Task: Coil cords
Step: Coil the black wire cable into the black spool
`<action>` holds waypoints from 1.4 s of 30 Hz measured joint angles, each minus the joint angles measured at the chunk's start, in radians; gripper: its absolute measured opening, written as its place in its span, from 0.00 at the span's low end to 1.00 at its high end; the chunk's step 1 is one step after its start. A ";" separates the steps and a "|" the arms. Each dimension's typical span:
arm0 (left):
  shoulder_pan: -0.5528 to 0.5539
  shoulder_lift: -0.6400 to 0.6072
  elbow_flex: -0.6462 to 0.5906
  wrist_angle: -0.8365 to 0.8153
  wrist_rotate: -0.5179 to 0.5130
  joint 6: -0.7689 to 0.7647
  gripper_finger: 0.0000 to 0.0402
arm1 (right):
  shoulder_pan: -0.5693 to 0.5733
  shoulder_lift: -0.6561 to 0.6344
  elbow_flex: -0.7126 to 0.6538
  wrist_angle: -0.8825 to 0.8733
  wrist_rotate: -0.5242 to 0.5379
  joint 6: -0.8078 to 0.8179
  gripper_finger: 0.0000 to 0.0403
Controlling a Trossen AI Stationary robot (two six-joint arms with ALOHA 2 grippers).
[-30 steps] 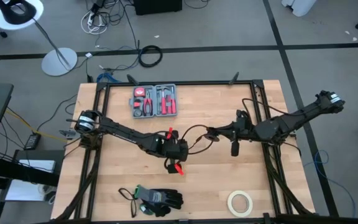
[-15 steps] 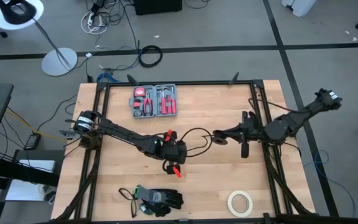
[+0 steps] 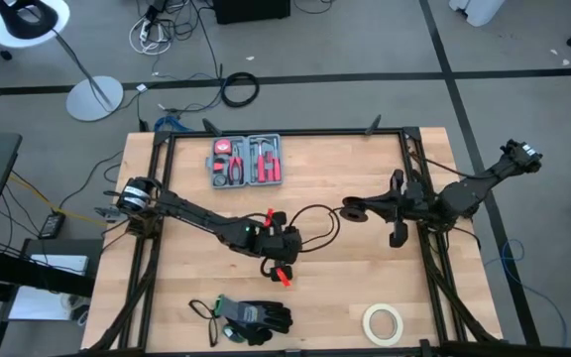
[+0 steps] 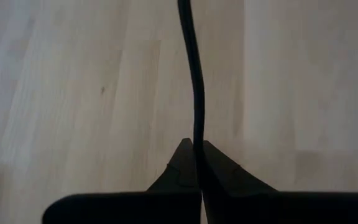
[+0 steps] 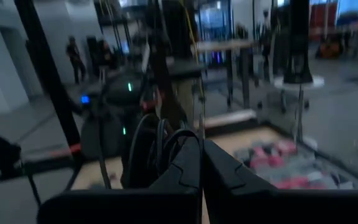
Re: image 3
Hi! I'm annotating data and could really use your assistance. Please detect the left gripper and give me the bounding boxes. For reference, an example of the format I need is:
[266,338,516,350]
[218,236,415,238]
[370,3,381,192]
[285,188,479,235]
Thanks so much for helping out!
[257,211,303,282]

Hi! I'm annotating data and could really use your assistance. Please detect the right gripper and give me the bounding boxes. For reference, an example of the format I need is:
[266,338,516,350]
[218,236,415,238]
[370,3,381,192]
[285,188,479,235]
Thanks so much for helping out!
[357,169,438,250]

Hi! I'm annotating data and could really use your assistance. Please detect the black cord spool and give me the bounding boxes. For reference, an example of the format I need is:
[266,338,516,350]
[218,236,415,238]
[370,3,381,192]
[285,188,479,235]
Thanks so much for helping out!
[339,196,370,224]

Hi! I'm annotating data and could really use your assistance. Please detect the dark brown cord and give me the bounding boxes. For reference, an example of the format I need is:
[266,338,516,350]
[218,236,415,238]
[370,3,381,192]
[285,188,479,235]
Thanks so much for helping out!
[287,203,361,255]

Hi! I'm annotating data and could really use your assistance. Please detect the grey and black work glove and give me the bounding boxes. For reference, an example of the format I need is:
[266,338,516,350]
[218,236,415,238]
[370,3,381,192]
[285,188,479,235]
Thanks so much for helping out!
[215,294,294,334]

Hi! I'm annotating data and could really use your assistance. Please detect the grey tool case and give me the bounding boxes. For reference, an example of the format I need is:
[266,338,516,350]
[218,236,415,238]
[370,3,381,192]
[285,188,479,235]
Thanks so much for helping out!
[205,132,286,190]

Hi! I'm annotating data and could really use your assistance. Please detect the black glove with green cuff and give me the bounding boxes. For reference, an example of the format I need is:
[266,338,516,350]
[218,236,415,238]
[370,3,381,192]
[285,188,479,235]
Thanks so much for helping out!
[222,321,274,347]

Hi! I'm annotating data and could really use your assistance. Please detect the black eyeglasses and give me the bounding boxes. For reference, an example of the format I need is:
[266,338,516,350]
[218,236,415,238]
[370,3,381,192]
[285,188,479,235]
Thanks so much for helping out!
[187,298,223,348]

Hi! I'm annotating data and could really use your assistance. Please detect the white tape roll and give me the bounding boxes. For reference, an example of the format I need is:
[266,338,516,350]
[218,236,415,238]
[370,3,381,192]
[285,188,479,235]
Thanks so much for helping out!
[362,302,404,347]

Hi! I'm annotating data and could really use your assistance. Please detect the white plastic container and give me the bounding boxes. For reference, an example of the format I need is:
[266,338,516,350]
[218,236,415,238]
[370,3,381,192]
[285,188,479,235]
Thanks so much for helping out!
[448,0,508,28]

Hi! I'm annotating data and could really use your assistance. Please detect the black power adapter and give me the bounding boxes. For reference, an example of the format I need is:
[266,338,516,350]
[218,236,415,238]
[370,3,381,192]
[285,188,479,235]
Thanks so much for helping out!
[38,211,67,241]

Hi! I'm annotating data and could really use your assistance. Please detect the black computer case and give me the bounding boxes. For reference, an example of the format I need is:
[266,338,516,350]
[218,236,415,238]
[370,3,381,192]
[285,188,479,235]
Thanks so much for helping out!
[212,0,292,26]

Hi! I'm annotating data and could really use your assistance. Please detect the floor lamp with round base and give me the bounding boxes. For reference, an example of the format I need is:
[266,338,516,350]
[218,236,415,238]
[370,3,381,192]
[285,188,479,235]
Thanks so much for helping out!
[0,0,125,123]

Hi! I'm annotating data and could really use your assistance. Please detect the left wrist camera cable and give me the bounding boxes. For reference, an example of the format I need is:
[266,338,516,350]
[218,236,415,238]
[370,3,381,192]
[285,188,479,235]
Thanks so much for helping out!
[259,256,281,280]

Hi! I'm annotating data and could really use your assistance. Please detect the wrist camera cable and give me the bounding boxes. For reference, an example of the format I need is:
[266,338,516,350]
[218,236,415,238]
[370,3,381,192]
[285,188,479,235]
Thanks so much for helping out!
[259,256,281,280]
[408,151,490,180]

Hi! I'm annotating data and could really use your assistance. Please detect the red-handled screwdriver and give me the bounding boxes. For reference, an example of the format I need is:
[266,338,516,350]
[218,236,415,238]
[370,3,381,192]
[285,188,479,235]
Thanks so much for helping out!
[273,140,284,182]

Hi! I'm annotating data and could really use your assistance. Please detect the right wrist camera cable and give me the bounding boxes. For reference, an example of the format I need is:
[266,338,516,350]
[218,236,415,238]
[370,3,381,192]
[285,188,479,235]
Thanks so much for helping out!
[408,151,490,180]

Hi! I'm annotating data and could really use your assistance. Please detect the red-handled hammer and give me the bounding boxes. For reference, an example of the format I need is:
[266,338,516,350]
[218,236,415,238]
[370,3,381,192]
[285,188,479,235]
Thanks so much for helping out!
[250,137,268,183]

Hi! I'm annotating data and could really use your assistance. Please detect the red-handled pliers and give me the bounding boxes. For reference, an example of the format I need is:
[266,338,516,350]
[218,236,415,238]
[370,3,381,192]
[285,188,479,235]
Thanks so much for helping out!
[227,143,246,186]

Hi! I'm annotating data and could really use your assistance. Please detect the blue floor cable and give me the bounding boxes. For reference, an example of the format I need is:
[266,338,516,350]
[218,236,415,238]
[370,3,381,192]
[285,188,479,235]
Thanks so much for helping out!
[483,238,570,348]
[153,113,193,134]

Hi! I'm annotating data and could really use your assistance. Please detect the coiled black floor cable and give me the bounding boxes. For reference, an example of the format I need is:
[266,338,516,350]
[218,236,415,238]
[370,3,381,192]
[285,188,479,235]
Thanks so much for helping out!
[220,71,261,109]

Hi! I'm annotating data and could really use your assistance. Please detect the white power strip with cables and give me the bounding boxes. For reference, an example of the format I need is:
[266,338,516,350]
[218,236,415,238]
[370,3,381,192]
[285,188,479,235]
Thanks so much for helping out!
[128,13,173,57]

